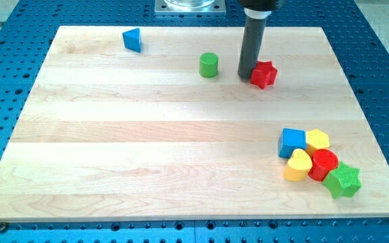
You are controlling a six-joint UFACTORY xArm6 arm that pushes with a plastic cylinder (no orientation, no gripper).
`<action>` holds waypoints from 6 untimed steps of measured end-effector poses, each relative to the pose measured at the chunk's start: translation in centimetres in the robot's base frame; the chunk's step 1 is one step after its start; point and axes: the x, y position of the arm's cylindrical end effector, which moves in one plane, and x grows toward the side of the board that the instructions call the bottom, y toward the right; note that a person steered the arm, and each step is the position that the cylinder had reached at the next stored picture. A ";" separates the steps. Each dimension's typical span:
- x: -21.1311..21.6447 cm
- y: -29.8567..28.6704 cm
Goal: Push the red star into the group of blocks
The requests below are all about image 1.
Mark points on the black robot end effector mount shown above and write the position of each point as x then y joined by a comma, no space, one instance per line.
262,5

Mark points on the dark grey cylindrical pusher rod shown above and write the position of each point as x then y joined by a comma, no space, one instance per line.
251,42

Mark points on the red star block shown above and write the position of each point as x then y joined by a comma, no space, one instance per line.
264,74

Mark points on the green star block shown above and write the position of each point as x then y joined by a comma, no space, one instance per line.
343,181

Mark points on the green cylinder block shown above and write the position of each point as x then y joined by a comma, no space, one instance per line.
208,65

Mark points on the blue cube block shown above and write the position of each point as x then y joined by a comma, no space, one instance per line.
291,139

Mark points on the blue triangular prism block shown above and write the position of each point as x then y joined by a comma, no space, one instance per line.
132,40

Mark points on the yellow hexagon block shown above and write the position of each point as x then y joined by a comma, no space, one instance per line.
316,139

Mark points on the yellow heart block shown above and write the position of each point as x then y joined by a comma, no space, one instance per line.
298,166

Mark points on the red cylinder block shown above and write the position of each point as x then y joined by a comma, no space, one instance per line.
323,161

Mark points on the light wooden board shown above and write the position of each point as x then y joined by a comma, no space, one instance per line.
108,134

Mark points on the blue perforated metal base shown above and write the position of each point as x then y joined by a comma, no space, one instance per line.
28,32

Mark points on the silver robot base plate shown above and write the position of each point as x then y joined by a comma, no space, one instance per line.
189,7

